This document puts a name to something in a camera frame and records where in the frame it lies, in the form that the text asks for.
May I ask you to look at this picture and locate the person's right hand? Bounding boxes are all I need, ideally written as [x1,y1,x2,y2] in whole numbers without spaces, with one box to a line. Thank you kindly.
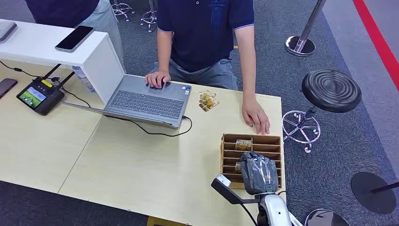
[144,71,172,89]

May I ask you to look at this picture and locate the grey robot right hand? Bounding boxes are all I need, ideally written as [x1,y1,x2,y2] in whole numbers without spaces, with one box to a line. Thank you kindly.
[239,151,280,196]

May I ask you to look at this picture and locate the person's left hand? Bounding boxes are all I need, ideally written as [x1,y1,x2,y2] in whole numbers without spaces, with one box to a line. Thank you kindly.
[241,95,271,136]

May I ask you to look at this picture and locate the wooden slotted card holder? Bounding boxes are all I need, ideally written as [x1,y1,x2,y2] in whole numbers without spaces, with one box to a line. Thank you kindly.
[220,133,283,190]

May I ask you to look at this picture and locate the seated person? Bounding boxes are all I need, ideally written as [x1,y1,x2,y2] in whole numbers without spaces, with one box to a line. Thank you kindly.
[144,0,271,136]

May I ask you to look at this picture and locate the standing person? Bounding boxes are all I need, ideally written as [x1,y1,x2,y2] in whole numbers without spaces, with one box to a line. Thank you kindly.
[24,0,125,68]

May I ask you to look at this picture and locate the grey laptop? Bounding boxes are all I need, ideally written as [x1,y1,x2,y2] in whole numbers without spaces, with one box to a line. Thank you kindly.
[61,74,192,129]

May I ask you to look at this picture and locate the chrome stool base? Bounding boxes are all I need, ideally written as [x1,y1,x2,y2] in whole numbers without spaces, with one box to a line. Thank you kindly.
[139,0,159,33]
[111,0,136,23]

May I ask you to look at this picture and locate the clear plastic water bottle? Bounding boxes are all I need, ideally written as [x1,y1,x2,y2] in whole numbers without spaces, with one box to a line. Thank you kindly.
[72,65,97,94]

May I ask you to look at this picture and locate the chrome stanchion base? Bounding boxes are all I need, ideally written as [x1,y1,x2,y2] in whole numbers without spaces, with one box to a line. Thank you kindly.
[303,209,351,226]

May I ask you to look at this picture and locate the black round stool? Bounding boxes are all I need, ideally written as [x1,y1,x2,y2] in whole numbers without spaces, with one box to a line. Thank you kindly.
[282,69,362,154]

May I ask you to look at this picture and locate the black smartphone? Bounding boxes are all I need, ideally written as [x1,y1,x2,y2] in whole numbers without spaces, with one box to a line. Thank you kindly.
[55,25,95,53]

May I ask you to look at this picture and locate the black stanchion base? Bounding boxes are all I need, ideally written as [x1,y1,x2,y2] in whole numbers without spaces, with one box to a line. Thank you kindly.
[351,171,399,215]

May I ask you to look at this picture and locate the white desk shelf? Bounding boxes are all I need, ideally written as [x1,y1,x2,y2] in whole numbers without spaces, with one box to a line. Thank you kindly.
[0,18,125,105]

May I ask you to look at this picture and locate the black remote controller with screen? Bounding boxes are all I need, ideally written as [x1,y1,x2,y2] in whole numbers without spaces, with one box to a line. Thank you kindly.
[16,64,75,116]

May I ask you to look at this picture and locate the dark brown smartphone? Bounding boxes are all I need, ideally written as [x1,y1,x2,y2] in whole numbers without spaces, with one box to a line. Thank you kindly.
[0,78,18,100]

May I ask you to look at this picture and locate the grey flat device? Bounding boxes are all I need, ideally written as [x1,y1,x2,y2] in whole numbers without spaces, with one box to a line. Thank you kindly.
[0,21,18,43]

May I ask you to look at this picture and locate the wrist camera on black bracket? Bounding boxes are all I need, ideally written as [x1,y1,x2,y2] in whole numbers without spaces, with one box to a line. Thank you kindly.
[211,174,261,206]

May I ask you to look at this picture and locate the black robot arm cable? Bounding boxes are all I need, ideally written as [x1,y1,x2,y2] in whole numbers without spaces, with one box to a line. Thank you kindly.
[240,203,259,226]

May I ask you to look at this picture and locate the black laptop power cable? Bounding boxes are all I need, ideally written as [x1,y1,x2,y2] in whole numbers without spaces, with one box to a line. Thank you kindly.
[104,115,193,137]

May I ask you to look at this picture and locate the chrome stanchion post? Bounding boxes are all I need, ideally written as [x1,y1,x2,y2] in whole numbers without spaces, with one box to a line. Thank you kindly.
[285,0,327,57]

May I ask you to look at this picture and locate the thin black controller cable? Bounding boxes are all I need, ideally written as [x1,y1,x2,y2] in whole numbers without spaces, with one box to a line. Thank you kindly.
[0,61,43,79]
[57,81,92,108]

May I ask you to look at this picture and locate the yellow table frame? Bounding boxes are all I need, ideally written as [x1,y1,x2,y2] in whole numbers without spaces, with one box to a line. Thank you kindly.
[146,216,191,226]

